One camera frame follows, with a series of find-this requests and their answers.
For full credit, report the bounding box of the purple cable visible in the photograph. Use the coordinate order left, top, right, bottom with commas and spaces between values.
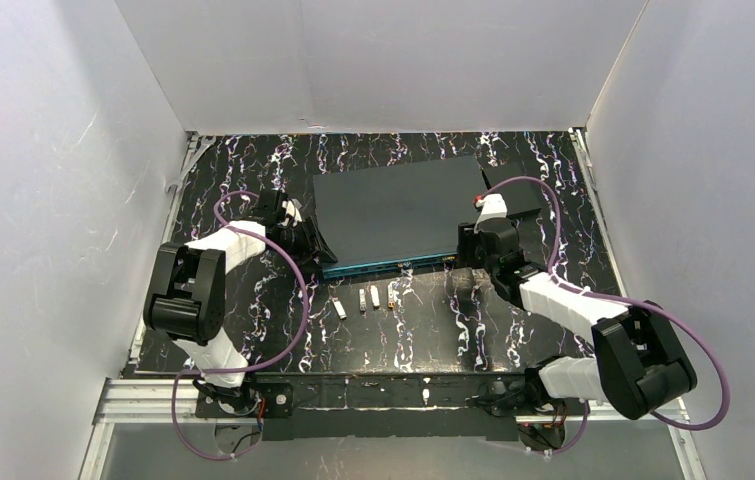
170, 190, 312, 462
474, 176, 731, 458

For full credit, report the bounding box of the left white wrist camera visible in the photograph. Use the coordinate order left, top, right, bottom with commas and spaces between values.
279, 198, 303, 229

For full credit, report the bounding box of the aluminium front rail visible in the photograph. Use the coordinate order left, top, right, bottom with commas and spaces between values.
92, 375, 691, 426

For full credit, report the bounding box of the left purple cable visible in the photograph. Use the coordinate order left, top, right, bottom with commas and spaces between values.
170, 190, 312, 462

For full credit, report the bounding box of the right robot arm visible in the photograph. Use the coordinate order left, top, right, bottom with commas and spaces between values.
457, 218, 698, 420

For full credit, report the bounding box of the metal wrench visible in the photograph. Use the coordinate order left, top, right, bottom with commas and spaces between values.
165, 136, 216, 193

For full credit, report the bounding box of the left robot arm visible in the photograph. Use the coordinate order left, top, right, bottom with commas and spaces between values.
143, 189, 338, 389

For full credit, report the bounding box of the large teal network switch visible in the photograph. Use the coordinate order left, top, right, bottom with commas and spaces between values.
312, 156, 486, 280

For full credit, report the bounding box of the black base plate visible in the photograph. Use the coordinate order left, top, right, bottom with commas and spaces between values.
194, 372, 590, 443

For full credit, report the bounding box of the small black network switch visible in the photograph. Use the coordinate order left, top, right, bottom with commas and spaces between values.
482, 163, 543, 220

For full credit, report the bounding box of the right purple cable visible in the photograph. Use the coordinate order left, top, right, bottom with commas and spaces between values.
474, 176, 731, 458

